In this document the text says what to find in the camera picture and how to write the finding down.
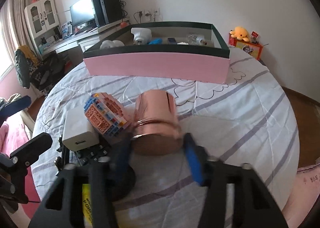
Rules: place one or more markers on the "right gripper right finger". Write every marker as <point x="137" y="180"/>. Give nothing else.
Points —
<point x="253" y="204"/>

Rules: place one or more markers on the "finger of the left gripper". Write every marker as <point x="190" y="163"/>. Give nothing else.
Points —
<point x="31" y="146"/>
<point x="9" y="109"/>

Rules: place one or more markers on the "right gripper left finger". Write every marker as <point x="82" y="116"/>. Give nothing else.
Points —
<point x="66" y="211"/>

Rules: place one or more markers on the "yellow highlighter marker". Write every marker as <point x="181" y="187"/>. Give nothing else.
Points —
<point x="86" y="205"/>

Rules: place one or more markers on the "black flower hair clip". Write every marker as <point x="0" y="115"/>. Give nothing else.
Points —
<point x="62" y="161"/>

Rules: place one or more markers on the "white power adapter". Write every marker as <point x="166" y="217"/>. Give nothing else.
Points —
<point x="78" y="133"/>

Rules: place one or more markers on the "rose gold metal cup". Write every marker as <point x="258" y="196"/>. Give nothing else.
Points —
<point x="156" y="129"/>

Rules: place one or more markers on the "blue highlighter marker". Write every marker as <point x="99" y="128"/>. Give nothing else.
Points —
<point x="157" y="41"/>

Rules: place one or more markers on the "clear glass perfume bottle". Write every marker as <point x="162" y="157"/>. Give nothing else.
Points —
<point x="196" y="39"/>

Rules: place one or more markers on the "black remote control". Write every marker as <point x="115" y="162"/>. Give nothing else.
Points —
<point x="106" y="168"/>

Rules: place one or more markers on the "white round night light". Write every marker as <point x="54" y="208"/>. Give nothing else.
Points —
<point x="111" y="44"/>

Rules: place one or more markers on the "black office chair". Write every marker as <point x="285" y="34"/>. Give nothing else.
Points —
<point x="43" y="75"/>

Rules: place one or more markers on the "pink bedding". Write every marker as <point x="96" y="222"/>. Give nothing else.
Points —
<point x="303" y="201"/>

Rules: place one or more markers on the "white desk with drawers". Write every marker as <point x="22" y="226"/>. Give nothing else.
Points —
<point x="85" y="39"/>

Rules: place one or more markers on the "beige window curtain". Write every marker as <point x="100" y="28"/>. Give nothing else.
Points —
<point x="13" y="25"/>

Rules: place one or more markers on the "white glass door cabinet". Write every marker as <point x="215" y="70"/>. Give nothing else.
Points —
<point x="40" y="17"/>

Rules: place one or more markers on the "white striped quilted tablecloth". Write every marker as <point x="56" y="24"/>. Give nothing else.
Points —
<point x="248" y="119"/>

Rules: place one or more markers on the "black computer monitor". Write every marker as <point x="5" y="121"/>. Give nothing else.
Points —
<point x="82" y="12"/>

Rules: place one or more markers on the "black computer tower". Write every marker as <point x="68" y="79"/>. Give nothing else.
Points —
<point x="107" y="11"/>

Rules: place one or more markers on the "orange cap water bottle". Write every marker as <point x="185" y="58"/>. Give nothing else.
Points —
<point x="124" y="24"/>

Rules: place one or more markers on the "pink and green box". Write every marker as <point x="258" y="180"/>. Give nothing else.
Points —
<point x="208" y="63"/>

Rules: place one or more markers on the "red cartoon storage box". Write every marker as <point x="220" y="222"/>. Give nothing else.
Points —
<point x="252" y="49"/>

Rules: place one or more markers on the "orange octopus plush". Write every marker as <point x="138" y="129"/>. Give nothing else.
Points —
<point x="240" y="33"/>

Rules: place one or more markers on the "white wall power sockets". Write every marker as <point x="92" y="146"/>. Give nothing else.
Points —
<point x="149" y="14"/>

